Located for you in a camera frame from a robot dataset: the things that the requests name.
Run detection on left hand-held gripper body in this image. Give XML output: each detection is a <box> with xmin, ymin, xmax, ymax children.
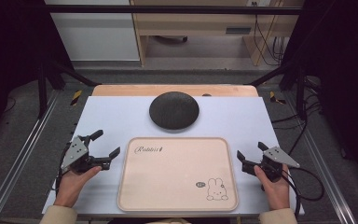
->
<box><xmin>61</xmin><ymin>134</ymin><xmax>112</xmax><ymax>174</ymax></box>

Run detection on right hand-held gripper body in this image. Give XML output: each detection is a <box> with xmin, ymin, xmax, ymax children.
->
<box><xmin>241</xmin><ymin>146</ymin><xmax>301</xmax><ymax>183</ymax></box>

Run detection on person's left hand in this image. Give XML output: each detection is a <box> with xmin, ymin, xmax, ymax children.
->
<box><xmin>53</xmin><ymin>165</ymin><xmax>103</xmax><ymax>209</ymax></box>

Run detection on person's right hand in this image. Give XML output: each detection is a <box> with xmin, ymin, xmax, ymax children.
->
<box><xmin>254</xmin><ymin>164</ymin><xmax>290</xmax><ymax>211</ymax></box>

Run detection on white table cover board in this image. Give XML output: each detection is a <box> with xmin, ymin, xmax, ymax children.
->
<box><xmin>41</xmin><ymin>95</ymin><xmax>306</xmax><ymax>217</ymax></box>

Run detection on yellow black tape marker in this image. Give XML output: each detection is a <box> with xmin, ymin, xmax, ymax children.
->
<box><xmin>70</xmin><ymin>90</ymin><xmax>84</xmax><ymax>107</ymax></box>
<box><xmin>268</xmin><ymin>91</ymin><xmax>287</xmax><ymax>105</ymax></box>

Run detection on beige tray with rabbit print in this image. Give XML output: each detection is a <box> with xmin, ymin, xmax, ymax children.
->
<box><xmin>117</xmin><ymin>136</ymin><xmax>240</xmax><ymax>214</ymax></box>

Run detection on wooden table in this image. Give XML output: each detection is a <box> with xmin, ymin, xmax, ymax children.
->
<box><xmin>91</xmin><ymin>84</ymin><xmax>259</xmax><ymax>98</ymax></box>

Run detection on black round plate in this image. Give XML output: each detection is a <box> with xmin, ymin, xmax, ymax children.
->
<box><xmin>148</xmin><ymin>91</ymin><xmax>200</xmax><ymax>132</ymax></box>

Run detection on white cabinet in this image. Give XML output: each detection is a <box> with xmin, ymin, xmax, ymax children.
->
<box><xmin>44</xmin><ymin>0</ymin><xmax>141</xmax><ymax>63</ymax></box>

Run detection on black curtain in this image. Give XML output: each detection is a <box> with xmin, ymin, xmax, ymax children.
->
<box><xmin>0</xmin><ymin>0</ymin><xmax>75</xmax><ymax>147</ymax></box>
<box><xmin>281</xmin><ymin>0</ymin><xmax>358</xmax><ymax>190</ymax></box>

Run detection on light wooden desk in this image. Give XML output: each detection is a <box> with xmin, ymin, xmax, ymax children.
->
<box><xmin>130</xmin><ymin>0</ymin><xmax>306</xmax><ymax>67</ymax></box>

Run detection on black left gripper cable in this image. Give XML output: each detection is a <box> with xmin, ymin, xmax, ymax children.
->
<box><xmin>49</xmin><ymin>142</ymin><xmax>73</xmax><ymax>191</ymax></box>

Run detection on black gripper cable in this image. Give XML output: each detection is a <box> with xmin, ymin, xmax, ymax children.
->
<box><xmin>49</xmin><ymin>142</ymin><xmax>73</xmax><ymax>191</ymax></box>
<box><xmin>279</xmin><ymin>166</ymin><xmax>326</xmax><ymax>219</ymax></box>

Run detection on black floor cables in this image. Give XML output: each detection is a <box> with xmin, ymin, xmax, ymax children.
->
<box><xmin>271</xmin><ymin>76</ymin><xmax>323</xmax><ymax>157</ymax></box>

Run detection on aluminium floor rail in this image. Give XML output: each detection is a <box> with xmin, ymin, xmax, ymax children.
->
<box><xmin>0</xmin><ymin>89</ymin><xmax>62</xmax><ymax>224</ymax></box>
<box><xmin>282</xmin><ymin>92</ymin><xmax>358</xmax><ymax>224</ymax></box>

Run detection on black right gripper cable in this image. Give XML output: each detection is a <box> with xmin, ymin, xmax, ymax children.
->
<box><xmin>279</xmin><ymin>166</ymin><xmax>326</xmax><ymax>219</ymax></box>

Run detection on black frame strut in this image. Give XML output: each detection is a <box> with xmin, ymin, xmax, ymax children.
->
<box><xmin>36</xmin><ymin>59</ymin><xmax>103</xmax><ymax>119</ymax></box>
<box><xmin>249</xmin><ymin>60</ymin><xmax>309</xmax><ymax>121</ymax></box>

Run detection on hanging black cables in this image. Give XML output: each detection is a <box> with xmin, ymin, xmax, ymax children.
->
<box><xmin>252</xmin><ymin>2</ymin><xmax>286</xmax><ymax>67</ymax></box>

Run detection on black horizontal frame bar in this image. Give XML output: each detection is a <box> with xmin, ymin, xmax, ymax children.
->
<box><xmin>42</xmin><ymin>4</ymin><xmax>303</xmax><ymax>16</ymax></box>

